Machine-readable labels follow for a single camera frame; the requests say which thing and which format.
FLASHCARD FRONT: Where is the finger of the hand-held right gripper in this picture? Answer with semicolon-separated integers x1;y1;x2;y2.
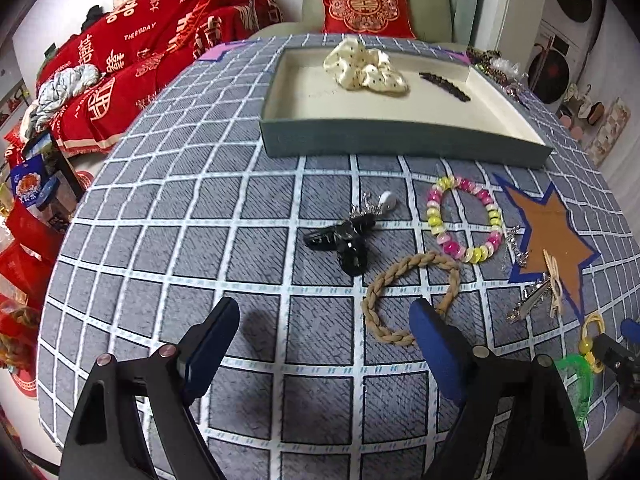
594;318;640;410

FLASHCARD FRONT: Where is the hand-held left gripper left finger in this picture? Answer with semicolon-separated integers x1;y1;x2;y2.
60;296;241;480

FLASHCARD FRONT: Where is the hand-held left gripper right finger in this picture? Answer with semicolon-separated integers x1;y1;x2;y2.
408;297;588;480

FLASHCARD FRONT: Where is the yellow ring hair tie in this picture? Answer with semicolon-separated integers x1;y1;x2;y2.
579;312;607;372

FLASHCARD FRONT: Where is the green round plastic box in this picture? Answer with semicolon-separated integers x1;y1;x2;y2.
554;354;595;428

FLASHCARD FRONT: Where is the beige braided rope bracelet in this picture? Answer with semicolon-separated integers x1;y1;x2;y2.
361;252;462;347

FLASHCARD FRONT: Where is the pink and yellow beaded bracelet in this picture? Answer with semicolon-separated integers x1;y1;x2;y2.
426;175;505;265

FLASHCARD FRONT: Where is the black claw hair clip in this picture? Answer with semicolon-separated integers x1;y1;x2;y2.
304;216;376;277

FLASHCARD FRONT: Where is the silver charm with white bead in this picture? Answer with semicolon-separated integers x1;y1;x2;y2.
350;191;398;220

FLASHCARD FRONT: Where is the grey-green jewelry tray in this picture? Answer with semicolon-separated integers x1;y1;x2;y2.
259;46;555;170

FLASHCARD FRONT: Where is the pile of assorted jewelry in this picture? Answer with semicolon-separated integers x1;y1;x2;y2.
466;46;531;106

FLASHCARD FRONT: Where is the silver hair clip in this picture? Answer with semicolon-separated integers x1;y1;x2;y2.
506;275;553;322

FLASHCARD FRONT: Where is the grey checked tablecloth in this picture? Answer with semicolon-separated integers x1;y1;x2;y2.
37;32;640;480

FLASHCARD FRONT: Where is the orange star with blue border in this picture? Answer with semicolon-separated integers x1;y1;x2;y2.
492;172;601;322

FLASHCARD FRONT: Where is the red gift bag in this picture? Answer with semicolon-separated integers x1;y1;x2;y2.
0;200;66;311

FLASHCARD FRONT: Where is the blue printed bag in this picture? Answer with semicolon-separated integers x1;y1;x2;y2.
10;155;76;223

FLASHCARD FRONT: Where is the dark brown hair clip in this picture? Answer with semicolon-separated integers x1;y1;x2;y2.
418;71;472;103

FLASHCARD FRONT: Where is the cream polka dot scrunchie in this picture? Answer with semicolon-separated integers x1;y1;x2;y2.
322;37;411;95

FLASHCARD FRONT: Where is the purple tape star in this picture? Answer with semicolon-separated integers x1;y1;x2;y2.
199;41;243;64

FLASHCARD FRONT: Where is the grey white twisted cloth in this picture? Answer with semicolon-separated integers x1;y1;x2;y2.
21;64;103;133

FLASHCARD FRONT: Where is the red printed blanket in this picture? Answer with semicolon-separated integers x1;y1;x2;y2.
37;0;286;156

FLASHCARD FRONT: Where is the white washing machine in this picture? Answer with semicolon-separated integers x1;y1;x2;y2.
527;0;608;106

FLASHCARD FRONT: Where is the red embroidered cushion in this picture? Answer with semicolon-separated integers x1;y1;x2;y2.
317;0;417;38

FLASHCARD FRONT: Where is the pale green armchair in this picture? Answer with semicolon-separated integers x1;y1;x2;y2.
250;0;456;46

